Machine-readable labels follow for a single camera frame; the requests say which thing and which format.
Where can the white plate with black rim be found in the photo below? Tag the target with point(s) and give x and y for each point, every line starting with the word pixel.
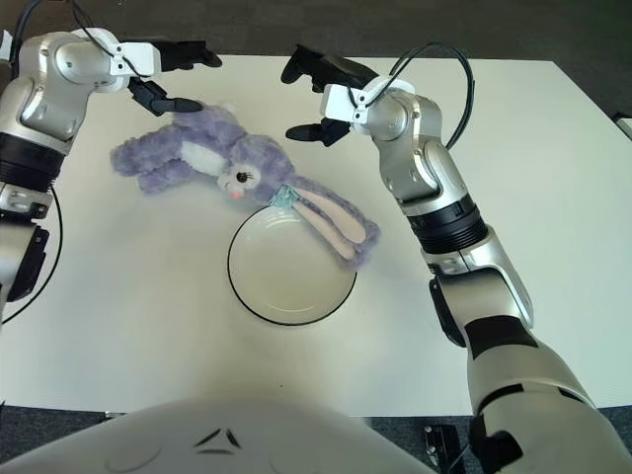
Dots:
pixel 281 276

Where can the purple plush bunny doll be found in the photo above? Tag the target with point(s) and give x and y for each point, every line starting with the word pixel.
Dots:
pixel 212 133

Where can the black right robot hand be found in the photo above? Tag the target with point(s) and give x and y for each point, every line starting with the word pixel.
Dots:
pixel 340 69

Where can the grey robot torso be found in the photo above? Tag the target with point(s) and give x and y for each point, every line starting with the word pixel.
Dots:
pixel 222 439

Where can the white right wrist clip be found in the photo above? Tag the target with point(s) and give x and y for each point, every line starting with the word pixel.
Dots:
pixel 340 103

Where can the black under-table bracket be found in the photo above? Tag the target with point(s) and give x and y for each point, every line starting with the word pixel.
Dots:
pixel 442 449

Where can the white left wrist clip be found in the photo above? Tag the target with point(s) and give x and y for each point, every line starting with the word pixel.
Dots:
pixel 140 56

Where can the white neighbouring table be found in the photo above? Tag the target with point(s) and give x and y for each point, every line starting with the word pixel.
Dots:
pixel 624 128

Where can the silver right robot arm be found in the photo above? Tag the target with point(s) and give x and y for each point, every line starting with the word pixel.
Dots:
pixel 429 168

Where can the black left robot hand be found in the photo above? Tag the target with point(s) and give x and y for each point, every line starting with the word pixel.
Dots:
pixel 182 54

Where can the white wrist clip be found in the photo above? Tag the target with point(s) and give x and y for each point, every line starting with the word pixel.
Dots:
pixel 140 56
pixel 340 103

